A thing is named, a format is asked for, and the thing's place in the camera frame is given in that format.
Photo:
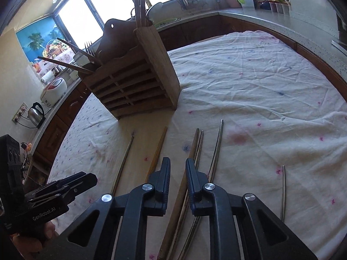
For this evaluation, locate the paper towel roll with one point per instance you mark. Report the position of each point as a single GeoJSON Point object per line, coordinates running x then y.
{"type": "Point", "coordinates": [48, 77]}

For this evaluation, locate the kitchen window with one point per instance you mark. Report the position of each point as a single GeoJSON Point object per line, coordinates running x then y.
{"type": "Point", "coordinates": [108, 0]}

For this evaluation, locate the bottle on window sill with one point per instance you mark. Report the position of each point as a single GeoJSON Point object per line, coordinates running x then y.
{"type": "Point", "coordinates": [148, 1]}

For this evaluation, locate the person's left hand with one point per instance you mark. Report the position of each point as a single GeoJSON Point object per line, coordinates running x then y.
{"type": "Point", "coordinates": [27, 249]}

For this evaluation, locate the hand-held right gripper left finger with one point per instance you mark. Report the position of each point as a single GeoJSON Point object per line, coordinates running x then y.
{"type": "Point", "coordinates": [164, 184]}

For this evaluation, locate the metal fork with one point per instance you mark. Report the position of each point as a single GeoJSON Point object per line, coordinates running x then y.
{"type": "Point", "coordinates": [90, 50]}

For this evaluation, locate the metal chopstick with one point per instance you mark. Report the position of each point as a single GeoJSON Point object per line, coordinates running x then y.
{"type": "Point", "coordinates": [201, 140]}
{"type": "Point", "coordinates": [218, 146]}
{"type": "Point", "coordinates": [283, 192]}

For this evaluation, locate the small orange object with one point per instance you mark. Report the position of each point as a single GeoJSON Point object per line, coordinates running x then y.
{"type": "Point", "coordinates": [27, 146]}

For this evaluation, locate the dark blue container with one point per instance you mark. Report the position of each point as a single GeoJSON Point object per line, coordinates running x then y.
{"type": "Point", "coordinates": [263, 5]}

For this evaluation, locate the white pink rice cooker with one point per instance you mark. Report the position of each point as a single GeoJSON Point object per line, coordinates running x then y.
{"type": "Point", "coordinates": [54, 92]}

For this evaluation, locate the row of spice jars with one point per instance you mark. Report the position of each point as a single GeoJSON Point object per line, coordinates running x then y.
{"type": "Point", "coordinates": [280, 6]}

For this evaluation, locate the wall socket strip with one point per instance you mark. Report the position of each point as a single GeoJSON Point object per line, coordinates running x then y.
{"type": "Point", "coordinates": [19, 113]}

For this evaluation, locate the fruit and palm wall poster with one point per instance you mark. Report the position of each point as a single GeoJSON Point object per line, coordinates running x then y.
{"type": "Point", "coordinates": [43, 43]}

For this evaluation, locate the white cooking pots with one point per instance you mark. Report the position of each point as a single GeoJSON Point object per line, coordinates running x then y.
{"type": "Point", "coordinates": [73, 67]}

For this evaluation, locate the kitchen faucet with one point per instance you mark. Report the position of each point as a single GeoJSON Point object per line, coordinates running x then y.
{"type": "Point", "coordinates": [151, 8]}

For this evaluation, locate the green basin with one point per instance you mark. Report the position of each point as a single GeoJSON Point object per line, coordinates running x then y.
{"type": "Point", "coordinates": [166, 21]}

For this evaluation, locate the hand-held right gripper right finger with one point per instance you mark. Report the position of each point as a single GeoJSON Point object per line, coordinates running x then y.
{"type": "Point", "coordinates": [191, 187]}

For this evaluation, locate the wooden chopstick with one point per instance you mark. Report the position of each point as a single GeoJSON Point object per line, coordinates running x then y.
{"type": "Point", "coordinates": [158, 149]}
{"type": "Point", "coordinates": [62, 63]}
{"type": "Point", "coordinates": [193, 146]}
{"type": "Point", "coordinates": [136, 2]}
{"type": "Point", "coordinates": [124, 159]}
{"type": "Point", "coordinates": [73, 48]}
{"type": "Point", "coordinates": [143, 2]}

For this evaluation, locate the steel electric kettle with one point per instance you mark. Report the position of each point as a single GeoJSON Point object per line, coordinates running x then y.
{"type": "Point", "coordinates": [36, 115]}

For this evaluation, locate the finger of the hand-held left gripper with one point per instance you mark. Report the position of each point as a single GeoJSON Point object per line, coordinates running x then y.
{"type": "Point", "coordinates": [54, 195]}
{"type": "Point", "coordinates": [84, 181]}

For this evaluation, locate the wooden utensil holder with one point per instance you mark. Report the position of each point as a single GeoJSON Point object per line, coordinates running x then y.
{"type": "Point", "coordinates": [141, 86]}

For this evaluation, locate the floral tablecloth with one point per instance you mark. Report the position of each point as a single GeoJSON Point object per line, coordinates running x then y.
{"type": "Point", "coordinates": [257, 86]}

